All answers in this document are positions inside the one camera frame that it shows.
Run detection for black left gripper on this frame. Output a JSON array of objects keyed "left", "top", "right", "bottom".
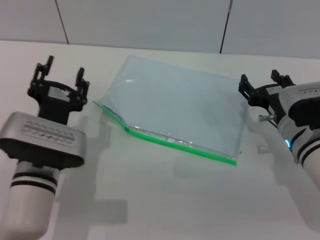
[{"left": 27, "top": 55, "right": 90, "bottom": 126}]

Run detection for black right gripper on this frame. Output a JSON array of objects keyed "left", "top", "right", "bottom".
[{"left": 238, "top": 69, "right": 296, "bottom": 123}]

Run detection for transparent green-zip document bag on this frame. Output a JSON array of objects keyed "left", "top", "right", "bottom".
[{"left": 92, "top": 54, "right": 253, "bottom": 167}]

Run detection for metal right gripper cable plug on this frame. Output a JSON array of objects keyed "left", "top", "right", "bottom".
[{"left": 258, "top": 113, "right": 279, "bottom": 126}]

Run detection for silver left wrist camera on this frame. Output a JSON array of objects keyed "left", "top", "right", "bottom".
[{"left": 0, "top": 111, "right": 88, "bottom": 169}]

